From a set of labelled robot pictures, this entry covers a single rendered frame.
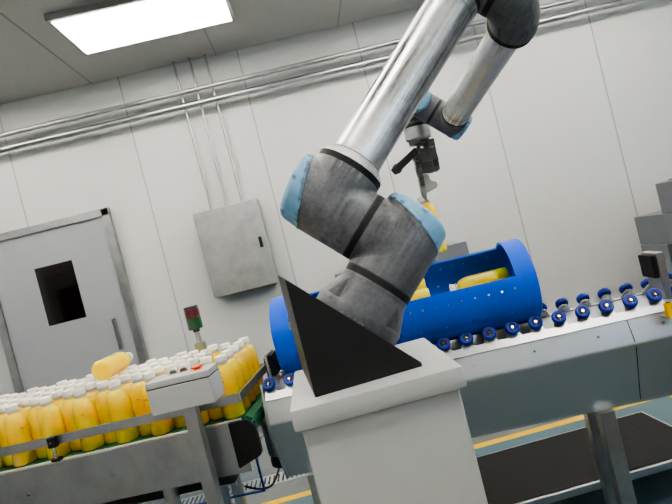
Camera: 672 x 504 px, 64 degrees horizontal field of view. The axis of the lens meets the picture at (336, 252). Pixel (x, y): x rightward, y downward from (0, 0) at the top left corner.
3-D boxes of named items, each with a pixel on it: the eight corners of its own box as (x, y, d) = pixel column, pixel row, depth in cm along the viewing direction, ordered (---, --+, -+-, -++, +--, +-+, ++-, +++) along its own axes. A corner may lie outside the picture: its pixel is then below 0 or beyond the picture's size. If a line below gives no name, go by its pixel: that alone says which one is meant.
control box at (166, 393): (215, 402, 159) (206, 368, 159) (152, 416, 161) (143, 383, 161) (225, 392, 169) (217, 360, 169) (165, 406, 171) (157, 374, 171)
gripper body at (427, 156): (440, 170, 185) (434, 136, 184) (415, 175, 186) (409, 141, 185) (438, 172, 192) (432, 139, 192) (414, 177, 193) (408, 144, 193)
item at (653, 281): (674, 298, 174) (663, 251, 174) (661, 301, 175) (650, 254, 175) (658, 294, 184) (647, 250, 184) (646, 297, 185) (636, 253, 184)
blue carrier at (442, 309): (550, 324, 169) (527, 236, 170) (283, 386, 177) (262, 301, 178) (527, 315, 197) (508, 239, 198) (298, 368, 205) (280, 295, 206)
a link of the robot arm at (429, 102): (442, 94, 170) (438, 103, 182) (411, 75, 170) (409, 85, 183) (426, 120, 171) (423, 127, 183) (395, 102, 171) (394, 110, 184)
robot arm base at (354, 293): (399, 348, 102) (426, 303, 103) (313, 296, 103) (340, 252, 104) (390, 343, 121) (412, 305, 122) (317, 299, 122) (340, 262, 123)
